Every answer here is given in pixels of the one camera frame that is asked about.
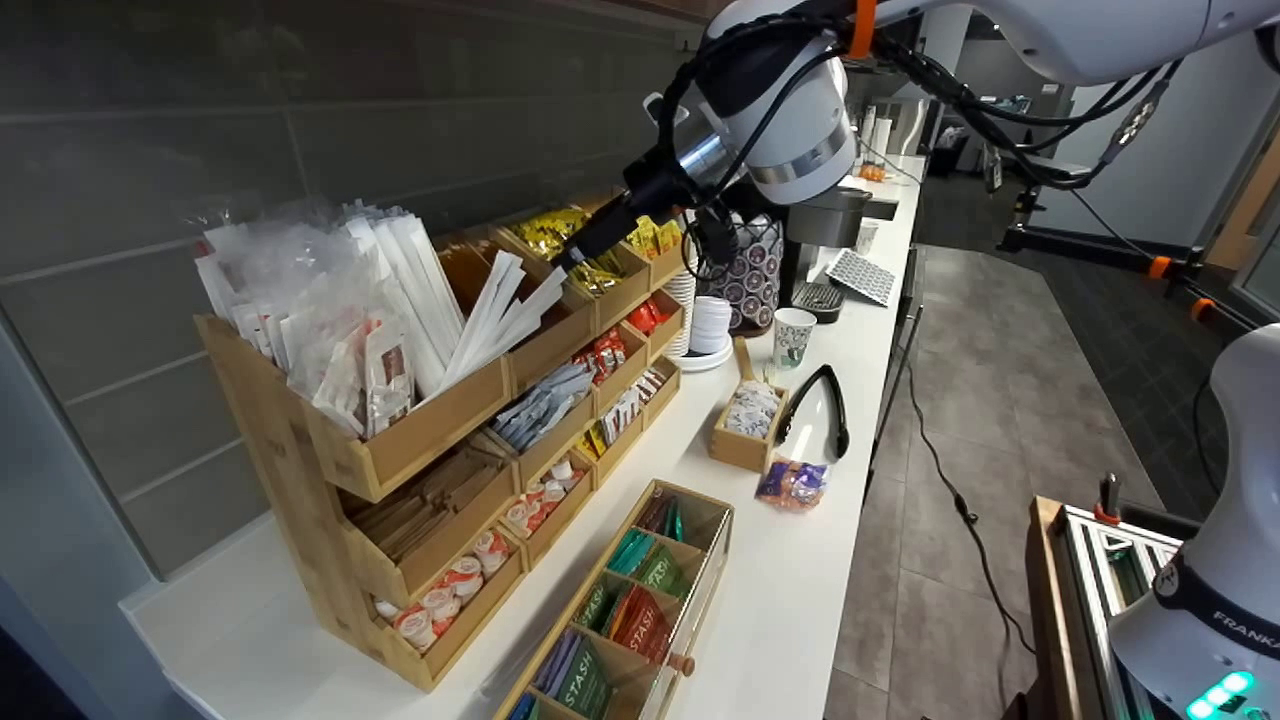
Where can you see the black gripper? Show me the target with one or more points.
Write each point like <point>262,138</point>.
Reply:
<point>667,175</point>

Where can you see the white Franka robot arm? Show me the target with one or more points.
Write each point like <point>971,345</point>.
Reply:
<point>800,132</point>

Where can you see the white second robot base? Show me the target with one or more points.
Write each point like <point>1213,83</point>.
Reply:
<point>1241,534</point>

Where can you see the brown wooden stir sticks bundle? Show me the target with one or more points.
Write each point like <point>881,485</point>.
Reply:
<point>467,274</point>

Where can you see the long brown sticks bundle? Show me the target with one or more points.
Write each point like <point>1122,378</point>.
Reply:
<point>424,504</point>

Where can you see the tiered bamboo organizer holder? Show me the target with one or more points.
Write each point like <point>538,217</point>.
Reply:
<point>284,453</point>

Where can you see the yellow sweetener packets pile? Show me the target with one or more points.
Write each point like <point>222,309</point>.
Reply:
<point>552,234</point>
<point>658,236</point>

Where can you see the red packets pile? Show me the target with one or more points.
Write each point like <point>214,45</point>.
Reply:
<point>604,353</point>
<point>648,316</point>

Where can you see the white wrapped straws bundle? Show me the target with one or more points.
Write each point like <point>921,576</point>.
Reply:
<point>501,313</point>

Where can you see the white lids stack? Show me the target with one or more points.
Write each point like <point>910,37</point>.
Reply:
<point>711,327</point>

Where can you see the coffee pod carousel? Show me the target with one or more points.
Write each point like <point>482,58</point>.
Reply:
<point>746,282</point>

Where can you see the white packets pile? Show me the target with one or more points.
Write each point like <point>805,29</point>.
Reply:
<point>626,418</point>

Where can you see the grey packets pile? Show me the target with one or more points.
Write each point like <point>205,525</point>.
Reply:
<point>543,406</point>

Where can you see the green patterned paper cup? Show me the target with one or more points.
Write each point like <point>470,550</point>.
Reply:
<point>793,340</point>

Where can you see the white creamer cups pile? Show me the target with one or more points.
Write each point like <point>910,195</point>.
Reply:
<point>750,413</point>

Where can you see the black coffee machine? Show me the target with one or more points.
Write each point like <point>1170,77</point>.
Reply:
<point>840,221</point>

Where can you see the small wooden box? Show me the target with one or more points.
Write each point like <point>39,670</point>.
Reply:
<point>733,449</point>

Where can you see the grey tablet device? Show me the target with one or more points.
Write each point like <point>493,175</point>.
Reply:
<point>860,279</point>

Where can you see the black plastic tongs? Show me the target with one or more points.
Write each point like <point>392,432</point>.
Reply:
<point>805,406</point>

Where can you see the white creamer cups row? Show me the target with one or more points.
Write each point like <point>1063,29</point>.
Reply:
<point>444,589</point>
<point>543,504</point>

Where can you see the teal tea bags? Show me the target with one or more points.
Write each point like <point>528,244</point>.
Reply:
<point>674,520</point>

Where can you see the clear plastic cutlery packets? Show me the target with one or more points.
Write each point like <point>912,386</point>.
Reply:
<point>321,305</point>

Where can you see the white cup stacks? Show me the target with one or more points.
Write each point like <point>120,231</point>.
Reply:
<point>884,129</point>

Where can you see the purple orange snack packet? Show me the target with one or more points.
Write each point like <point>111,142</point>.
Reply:
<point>793,485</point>

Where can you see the long wooden tea box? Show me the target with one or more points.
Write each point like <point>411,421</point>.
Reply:
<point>711,564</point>

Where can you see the red tea bags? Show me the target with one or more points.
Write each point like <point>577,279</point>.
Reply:
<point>638,622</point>

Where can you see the blue green tea bags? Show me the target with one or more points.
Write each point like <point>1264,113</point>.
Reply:
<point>577,678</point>

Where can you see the black stand with orange feet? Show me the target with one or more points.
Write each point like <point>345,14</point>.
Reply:
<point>1064,244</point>

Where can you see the wooden door frame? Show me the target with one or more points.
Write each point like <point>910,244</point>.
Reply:
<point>1234,221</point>

